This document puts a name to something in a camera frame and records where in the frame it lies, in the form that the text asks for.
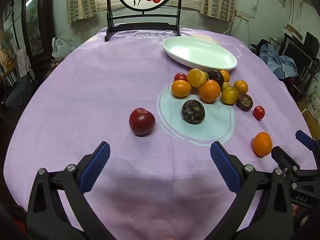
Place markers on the white oval plate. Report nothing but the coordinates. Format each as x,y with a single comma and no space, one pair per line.
200,52

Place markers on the green-yellow round fruit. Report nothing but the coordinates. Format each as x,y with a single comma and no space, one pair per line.
230,95

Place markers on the round painted screen black stand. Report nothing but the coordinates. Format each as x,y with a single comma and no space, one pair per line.
140,26

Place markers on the black speaker box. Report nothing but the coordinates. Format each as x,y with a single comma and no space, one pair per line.
312,41

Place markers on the white hanging cloth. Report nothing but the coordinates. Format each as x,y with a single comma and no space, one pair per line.
23,62

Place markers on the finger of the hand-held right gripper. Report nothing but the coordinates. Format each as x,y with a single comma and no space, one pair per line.
281,156
305,139

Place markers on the orange tangerine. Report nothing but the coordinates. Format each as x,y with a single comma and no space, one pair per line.
262,143
210,90

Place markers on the small orange round fruit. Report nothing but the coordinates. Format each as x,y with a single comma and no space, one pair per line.
226,76
240,86
181,88

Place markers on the dark red plum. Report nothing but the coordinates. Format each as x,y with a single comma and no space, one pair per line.
141,121

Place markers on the dark framed painting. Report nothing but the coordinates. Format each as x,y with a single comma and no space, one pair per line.
33,25

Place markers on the red cherry tomato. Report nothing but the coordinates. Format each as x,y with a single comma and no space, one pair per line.
259,112
180,77

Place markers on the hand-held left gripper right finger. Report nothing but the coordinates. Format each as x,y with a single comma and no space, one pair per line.
225,167

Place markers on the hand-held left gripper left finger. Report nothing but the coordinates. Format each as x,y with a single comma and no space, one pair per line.
96,165

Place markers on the blue crumpled cloth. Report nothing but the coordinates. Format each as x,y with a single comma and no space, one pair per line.
280,62

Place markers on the white power outlet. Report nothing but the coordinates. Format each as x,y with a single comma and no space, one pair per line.
242,15

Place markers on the beige checked curtain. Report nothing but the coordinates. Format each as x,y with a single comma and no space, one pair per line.
81,2
218,0

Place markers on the dark purple passion fruit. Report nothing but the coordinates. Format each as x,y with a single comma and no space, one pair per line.
244,102
193,111
216,77

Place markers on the computer monitor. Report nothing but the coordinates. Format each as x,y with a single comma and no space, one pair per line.
300,55

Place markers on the yellow streaked round fruit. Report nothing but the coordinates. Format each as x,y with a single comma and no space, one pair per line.
196,77

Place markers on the white plastic bag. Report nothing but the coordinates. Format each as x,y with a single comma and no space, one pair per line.
61,47

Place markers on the white cardboard box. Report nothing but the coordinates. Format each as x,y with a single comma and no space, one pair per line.
313,105

